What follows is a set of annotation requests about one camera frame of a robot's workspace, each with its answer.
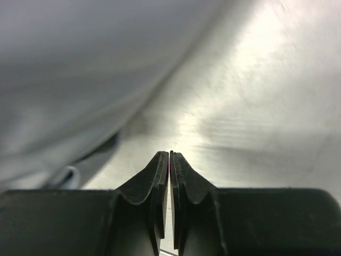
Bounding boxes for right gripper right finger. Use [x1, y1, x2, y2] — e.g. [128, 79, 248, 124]
[169, 151, 226, 255]

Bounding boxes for grey pillowcase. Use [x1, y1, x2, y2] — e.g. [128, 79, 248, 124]
[1, 1, 222, 190]

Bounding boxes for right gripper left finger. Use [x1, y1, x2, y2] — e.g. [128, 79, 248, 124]
[114, 151, 169, 255]

